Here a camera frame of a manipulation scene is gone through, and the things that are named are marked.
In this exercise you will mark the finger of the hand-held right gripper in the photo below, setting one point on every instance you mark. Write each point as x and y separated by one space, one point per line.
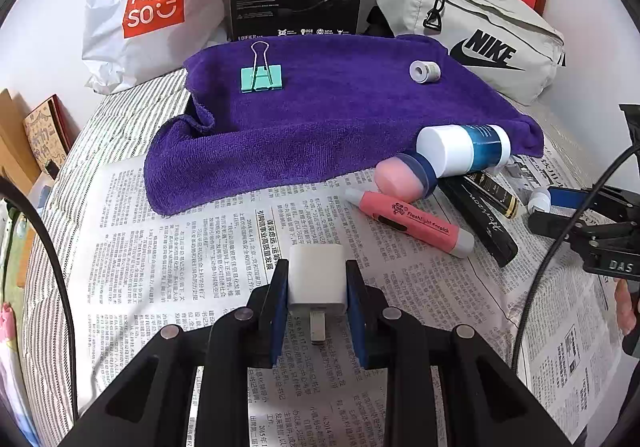
565 197
555 224

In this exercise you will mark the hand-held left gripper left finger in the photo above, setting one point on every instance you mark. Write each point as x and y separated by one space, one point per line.
277 317

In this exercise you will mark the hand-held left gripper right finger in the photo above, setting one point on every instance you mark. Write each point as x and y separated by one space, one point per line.
357 322

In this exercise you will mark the white charger plug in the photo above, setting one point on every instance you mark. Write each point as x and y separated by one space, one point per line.
315 282

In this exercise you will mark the pink highlighter pen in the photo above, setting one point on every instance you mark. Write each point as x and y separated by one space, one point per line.
410 222

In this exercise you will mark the white and blue bottle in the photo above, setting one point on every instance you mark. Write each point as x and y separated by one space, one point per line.
450 149

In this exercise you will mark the pink and blue round case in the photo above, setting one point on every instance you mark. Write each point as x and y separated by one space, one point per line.
395 177

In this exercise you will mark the person's right hand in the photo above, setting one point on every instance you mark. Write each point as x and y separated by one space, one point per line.
625 307

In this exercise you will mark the black and gold tube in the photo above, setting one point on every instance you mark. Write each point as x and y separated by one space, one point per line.
495 194

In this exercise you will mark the newspaper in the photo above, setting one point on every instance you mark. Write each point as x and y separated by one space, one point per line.
200 252

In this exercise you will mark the small white tape roll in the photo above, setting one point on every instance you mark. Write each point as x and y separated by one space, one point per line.
430 72

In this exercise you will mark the purple towel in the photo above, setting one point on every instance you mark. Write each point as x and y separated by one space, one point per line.
325 127

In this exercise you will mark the grey waist bag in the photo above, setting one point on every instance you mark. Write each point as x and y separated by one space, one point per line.
475 17

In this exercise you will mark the green binder clip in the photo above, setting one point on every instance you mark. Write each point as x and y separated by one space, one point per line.
262 79

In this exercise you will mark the colourful patterned cloth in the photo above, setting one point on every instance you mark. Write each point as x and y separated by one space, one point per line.
12 352

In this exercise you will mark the brown patterned book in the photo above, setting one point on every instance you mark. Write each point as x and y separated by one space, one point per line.
45 132

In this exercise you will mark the light brown wooden shelf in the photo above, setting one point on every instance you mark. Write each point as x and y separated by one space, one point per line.
12 137

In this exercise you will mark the white plastic shopping bag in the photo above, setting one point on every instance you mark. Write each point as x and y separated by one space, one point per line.
110 27

